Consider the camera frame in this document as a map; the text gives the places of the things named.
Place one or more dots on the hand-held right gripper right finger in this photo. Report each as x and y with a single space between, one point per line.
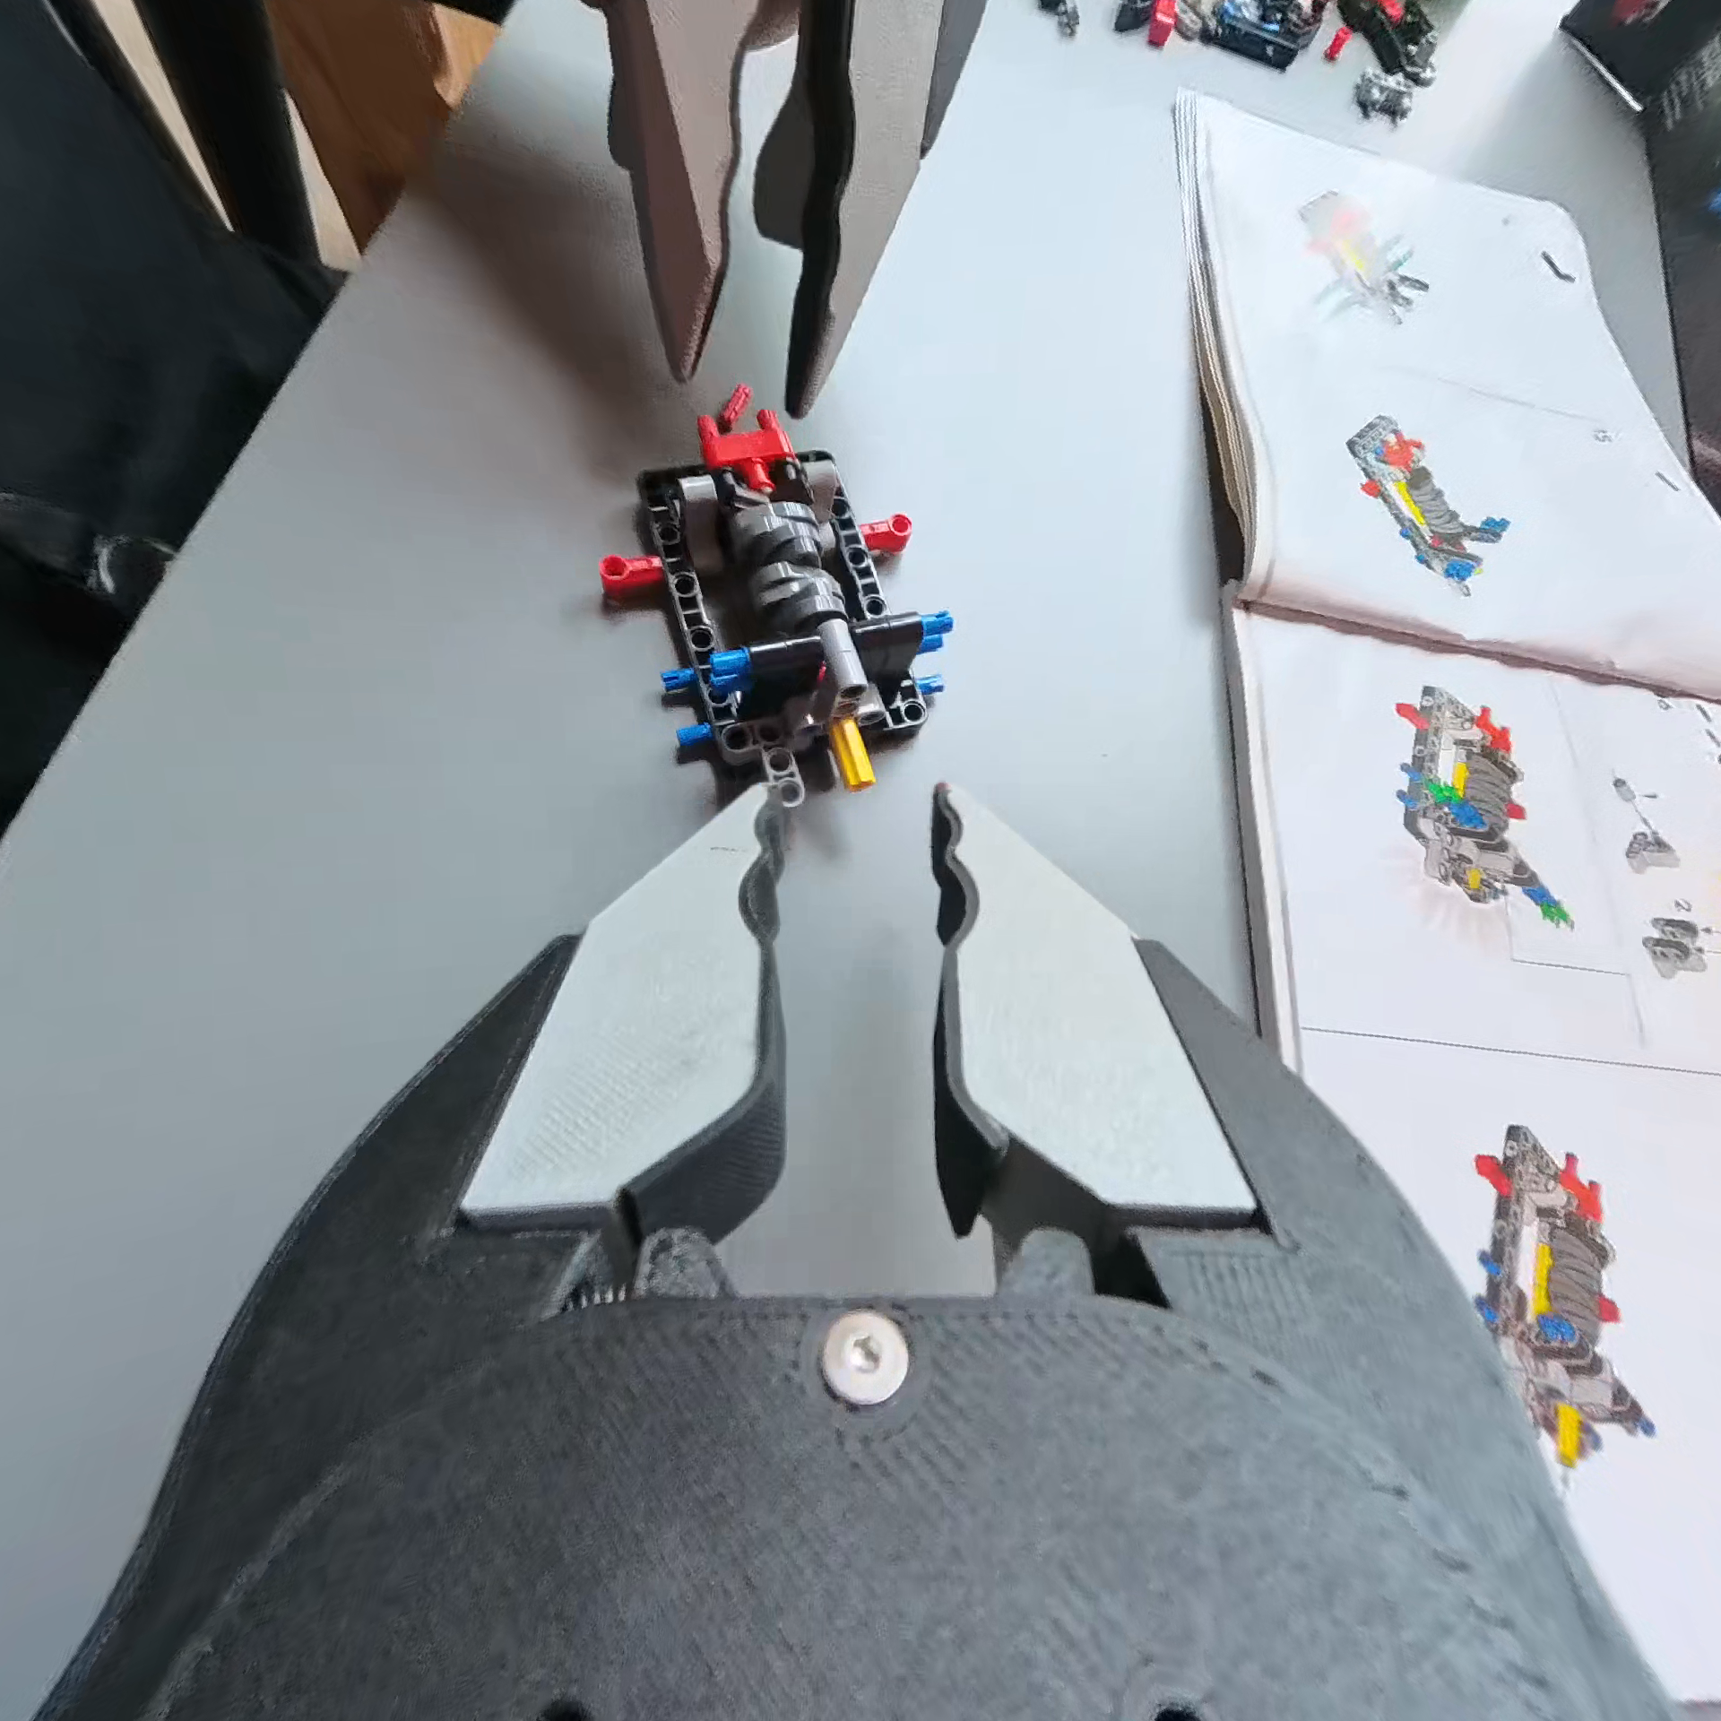
1088 1061

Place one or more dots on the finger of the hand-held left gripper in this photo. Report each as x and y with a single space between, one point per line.
880 163
672 136

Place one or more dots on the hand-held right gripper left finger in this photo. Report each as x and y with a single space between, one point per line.
632 1061

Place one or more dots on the black lego frame assembly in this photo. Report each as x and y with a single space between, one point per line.
792 579

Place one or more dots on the pile of loose lego parts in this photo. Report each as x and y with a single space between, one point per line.
1264 35

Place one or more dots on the lego instruction booklet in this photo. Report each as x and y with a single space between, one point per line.
1413 873

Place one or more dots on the black printed car box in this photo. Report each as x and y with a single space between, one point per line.
1634 35

